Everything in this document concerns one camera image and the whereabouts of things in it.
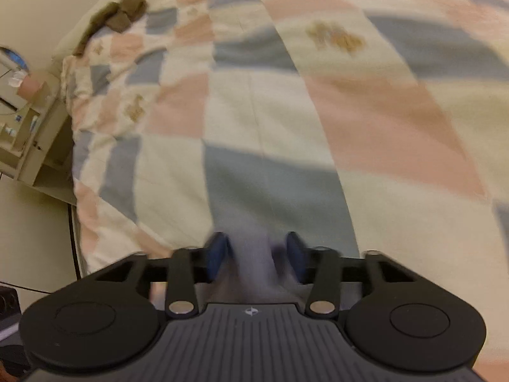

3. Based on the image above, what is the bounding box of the brown garment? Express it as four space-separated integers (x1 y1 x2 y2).
73 0 148 58

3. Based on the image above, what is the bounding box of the beige padded headboard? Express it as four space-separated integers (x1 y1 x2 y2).
51 0 176 60

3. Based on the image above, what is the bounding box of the beige dressing table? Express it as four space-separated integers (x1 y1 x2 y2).
1 71 76 205

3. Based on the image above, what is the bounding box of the oval mirror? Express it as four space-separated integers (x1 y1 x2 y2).
0 46 29 77

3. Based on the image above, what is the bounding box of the grey garment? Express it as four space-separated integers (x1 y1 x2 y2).
200 209 310 307

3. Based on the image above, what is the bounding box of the pink tissue box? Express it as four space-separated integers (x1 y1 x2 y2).
8 70 43 101

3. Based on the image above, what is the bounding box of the checkered pastel quilt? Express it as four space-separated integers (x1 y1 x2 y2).
56 0 508 379

